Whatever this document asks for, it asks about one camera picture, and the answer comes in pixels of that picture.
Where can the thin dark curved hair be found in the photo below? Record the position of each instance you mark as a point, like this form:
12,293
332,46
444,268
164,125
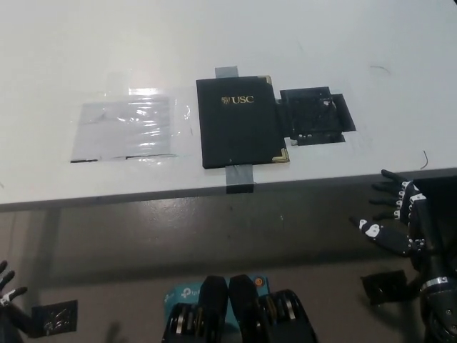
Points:
378,67

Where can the black tape patch on desk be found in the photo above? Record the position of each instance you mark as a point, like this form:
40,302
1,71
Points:
310,114

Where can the thin black tape strip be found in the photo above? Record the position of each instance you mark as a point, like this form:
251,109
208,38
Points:
84,160

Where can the clear plastic sheet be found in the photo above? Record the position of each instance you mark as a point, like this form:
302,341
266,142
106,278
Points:
121,128

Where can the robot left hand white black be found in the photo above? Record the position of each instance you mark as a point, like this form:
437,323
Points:
6,294

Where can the black floor tape patch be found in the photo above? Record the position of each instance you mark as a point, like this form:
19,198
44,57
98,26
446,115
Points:
57,318
385,287

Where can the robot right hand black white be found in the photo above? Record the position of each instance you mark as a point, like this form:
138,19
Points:
389,237

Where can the grey duct tape strip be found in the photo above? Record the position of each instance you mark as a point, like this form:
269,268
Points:
240,177

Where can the teal router box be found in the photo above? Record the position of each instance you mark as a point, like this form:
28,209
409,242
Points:
185,294

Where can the black robot body blocks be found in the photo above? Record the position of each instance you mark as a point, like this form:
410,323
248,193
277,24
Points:
242,314

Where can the black diary with gold corners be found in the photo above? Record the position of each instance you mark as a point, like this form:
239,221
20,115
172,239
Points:
239,128

